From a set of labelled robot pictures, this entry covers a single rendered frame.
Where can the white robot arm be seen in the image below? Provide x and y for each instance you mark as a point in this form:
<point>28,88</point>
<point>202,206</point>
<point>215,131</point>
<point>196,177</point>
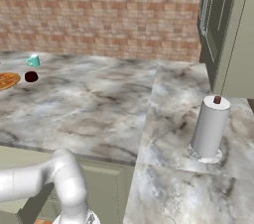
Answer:
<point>66,181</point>

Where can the orange pizza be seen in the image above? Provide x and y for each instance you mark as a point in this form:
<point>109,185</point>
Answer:
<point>6,80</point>

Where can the white paper towel roll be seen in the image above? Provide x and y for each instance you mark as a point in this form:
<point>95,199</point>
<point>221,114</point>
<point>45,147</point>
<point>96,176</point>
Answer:
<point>209,130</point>

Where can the dark red round object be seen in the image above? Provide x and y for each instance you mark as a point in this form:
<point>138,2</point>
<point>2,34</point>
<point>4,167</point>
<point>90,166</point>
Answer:
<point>31,76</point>

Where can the teal mug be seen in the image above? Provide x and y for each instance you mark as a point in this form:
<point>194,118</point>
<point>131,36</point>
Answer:
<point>33,60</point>

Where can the dark green tall cabinet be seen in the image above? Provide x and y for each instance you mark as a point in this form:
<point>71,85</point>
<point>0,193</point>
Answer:
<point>231,33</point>

